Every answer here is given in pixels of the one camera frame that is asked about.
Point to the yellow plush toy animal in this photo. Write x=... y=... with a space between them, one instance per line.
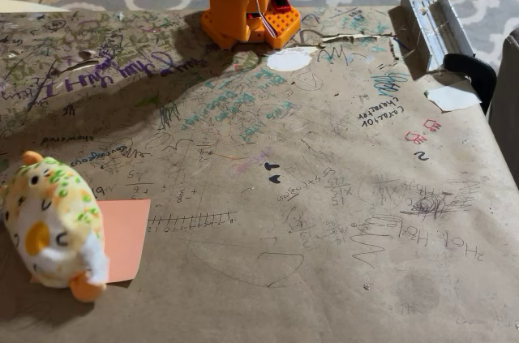
x=52 y=221

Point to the scribbled brown paper table cover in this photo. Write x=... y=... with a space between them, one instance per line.
x=284 y=286

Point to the aluminium rail profile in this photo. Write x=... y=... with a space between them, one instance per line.
x=431 y=31

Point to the white paper scrap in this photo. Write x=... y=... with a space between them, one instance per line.
x=452 y=97

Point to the pink sticky note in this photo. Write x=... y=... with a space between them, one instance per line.
x=125 y=237

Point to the cream paper sheet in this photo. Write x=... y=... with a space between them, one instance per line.
x=20 y=6

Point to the grey upholstered furniture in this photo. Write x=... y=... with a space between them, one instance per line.
x=507 y=108

